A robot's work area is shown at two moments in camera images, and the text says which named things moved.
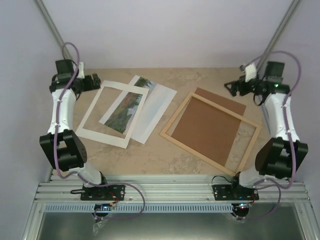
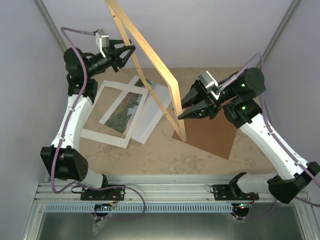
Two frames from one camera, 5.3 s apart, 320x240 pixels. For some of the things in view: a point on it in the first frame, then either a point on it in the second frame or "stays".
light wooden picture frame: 171,124 -> 174,84
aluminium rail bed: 66,188 stays
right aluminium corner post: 288,18 stays
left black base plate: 108,193 stays
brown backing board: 208,130 stays
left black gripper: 97,82 -> 112,54
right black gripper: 240,83 -> 209,106
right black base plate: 234,192 stays
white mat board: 116,141 stays
